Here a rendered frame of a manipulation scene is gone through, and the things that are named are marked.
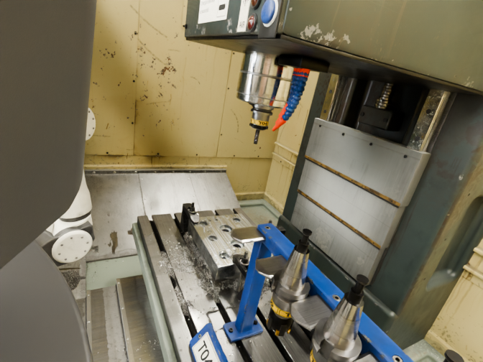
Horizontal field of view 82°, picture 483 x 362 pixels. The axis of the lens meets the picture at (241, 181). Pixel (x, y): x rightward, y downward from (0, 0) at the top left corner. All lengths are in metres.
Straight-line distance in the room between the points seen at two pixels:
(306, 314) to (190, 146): 1.51
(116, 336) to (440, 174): 1.08
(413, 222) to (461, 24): 0.57
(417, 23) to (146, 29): 1.35
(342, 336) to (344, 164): 0.78
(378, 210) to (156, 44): 1.35
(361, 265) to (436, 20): 0.80
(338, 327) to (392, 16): 0.48
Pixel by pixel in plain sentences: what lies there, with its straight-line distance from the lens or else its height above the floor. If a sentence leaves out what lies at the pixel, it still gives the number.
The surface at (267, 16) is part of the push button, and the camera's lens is 0.44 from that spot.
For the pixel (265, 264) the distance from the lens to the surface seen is 0.55.
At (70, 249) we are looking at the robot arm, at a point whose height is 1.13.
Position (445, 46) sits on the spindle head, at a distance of 0.71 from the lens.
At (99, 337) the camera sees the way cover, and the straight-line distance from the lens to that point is 1.04.
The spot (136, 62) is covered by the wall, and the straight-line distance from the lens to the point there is 1.70.
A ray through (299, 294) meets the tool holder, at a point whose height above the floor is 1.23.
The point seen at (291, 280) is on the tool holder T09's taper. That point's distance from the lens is 0.49.
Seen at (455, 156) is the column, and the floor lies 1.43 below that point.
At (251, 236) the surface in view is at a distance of 0.62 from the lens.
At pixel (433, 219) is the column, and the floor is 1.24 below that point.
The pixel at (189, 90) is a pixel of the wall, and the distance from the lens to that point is 1.77.
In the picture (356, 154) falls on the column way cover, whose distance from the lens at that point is 1.09.
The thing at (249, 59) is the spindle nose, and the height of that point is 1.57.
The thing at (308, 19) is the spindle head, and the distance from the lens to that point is 0.45.
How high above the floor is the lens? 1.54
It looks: 21 degrees down
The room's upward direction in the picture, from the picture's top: 11 degrees clockwise
